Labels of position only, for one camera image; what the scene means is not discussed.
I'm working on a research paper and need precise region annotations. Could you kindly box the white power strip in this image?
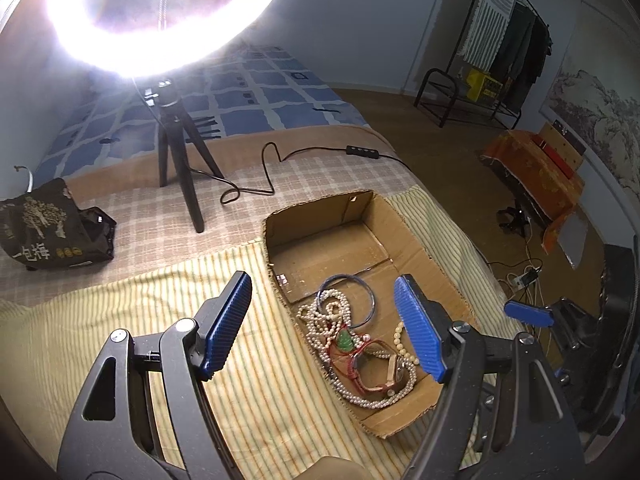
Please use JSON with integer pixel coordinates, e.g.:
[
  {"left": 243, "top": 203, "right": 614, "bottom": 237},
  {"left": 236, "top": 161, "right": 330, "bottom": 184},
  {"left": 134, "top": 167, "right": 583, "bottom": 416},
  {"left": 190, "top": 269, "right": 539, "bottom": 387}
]
[{"left": 508, "top": 266, "right": 541, "bottom": 290}]

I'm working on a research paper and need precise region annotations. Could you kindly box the white twisted pearl rope necklace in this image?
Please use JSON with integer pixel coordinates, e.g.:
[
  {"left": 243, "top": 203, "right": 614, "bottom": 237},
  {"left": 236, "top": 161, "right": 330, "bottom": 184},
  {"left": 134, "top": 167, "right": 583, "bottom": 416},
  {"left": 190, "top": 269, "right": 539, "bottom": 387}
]
[{"left": 296, "top": 288, "right": 419, "bottom": 410}]

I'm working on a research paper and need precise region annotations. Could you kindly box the cream bead bracelet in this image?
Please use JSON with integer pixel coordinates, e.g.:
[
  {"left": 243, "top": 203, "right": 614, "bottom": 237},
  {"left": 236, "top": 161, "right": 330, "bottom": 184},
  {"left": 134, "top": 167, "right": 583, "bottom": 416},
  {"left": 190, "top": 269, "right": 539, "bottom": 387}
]
[{"left": 392, "top": 320, "right": 421, "bottom": 366}]

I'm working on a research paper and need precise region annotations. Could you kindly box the black tripod stand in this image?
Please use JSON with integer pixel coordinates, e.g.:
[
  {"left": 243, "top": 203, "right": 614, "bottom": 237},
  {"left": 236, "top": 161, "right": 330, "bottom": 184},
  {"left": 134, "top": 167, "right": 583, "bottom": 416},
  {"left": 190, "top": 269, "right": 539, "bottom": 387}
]
[{"left": 134, "top": 78, "right": 224, "bottom": 233}]

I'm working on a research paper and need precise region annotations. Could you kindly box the black clothes rack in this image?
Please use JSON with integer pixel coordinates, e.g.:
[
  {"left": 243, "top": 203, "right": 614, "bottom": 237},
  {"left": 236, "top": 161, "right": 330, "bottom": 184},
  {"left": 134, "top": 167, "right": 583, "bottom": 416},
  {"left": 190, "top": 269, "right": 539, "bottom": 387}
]
[{"left": 447, "top": 0, "right": 552, "bottom": 128}]

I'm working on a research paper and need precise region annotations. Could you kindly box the yellow striped cloth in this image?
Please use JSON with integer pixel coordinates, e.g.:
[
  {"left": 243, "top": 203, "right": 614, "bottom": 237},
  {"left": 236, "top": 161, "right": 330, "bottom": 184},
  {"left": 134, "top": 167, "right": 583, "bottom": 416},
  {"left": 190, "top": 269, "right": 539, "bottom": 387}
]
[{"left": 1, "top": 186, "right": 521, "bottom": 479}]

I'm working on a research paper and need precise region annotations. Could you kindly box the blue patterned quilt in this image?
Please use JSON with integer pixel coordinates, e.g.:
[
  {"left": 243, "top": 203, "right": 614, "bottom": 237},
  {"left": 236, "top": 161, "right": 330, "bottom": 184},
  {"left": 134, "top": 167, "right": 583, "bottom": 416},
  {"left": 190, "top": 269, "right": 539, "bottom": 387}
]
[{"left": 34, "top": 46, "right": 365, "bottom": 185}]

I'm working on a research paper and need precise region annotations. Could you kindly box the pink plaid bed sheet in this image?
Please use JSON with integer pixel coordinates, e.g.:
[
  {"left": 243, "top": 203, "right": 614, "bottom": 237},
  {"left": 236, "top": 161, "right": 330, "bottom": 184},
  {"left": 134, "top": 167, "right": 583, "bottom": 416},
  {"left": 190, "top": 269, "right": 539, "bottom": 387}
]
[{"left": 0, "top": 152, "right": 419, "bottom": 309}]

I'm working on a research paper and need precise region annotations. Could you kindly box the black power cable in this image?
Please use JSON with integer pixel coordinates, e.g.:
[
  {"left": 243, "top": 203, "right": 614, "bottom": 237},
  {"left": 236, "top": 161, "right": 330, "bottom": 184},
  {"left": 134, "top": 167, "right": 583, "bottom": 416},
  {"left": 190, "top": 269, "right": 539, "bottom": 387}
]
[{"left": 199, "top": 140, "right": 414, "bottom": 206}]

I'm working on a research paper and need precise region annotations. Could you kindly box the white ring light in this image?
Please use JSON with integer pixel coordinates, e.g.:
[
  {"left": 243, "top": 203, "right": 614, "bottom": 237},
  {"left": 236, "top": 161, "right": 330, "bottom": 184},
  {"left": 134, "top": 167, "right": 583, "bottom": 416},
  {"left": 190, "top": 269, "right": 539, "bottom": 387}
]
[{"left": 1, "top": 0, "right": 272, "bottom": 79}]

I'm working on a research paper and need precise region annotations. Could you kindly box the dark blue thin bangle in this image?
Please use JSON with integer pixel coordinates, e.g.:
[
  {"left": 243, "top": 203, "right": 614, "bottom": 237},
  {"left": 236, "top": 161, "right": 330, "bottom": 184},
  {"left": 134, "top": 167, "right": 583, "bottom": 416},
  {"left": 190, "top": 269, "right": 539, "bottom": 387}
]
[{"left": 316, "top": 273, "right": 378, "bottom": 330}]

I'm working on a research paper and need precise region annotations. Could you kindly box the black metal chair frame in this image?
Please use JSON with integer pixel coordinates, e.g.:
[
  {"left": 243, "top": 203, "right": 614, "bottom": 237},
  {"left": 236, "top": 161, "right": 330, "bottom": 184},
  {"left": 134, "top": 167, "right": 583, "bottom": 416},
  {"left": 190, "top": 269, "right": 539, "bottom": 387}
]
[{"left": 413, "top": 67, "right": 471, "bottom": 128}]

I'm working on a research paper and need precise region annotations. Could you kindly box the black snack bag gold print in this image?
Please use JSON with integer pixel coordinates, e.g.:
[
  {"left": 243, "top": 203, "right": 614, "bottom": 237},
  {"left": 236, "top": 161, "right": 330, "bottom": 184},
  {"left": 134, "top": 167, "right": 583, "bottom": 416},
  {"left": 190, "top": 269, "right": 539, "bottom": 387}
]
[{"left": 1, "top": 178, "right": 117, "bottom": 270}]

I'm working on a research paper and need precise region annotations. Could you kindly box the brown cardboard box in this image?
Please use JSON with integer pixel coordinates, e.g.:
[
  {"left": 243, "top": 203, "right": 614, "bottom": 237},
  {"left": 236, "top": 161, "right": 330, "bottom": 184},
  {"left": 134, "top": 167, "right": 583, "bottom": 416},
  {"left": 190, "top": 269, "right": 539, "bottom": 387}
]
[{"left": 261, "top": 188, "right": 478, "bottom": 440}]

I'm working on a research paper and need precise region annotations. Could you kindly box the landscape wall painting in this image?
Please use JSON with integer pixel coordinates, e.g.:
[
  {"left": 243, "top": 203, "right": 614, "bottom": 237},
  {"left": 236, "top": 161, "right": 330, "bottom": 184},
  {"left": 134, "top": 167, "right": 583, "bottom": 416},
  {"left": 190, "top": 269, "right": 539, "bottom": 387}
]
[{"left": 544, "top": 0, "right": 639, "bottom": 209}]

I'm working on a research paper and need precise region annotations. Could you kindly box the green jade pendant red cord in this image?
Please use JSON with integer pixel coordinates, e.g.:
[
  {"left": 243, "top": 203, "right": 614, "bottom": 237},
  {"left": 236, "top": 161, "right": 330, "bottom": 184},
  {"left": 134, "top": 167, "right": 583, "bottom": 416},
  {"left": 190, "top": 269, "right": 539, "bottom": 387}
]
[{"left": 328, "top": 326, "right": 371, "bottom": 376}]

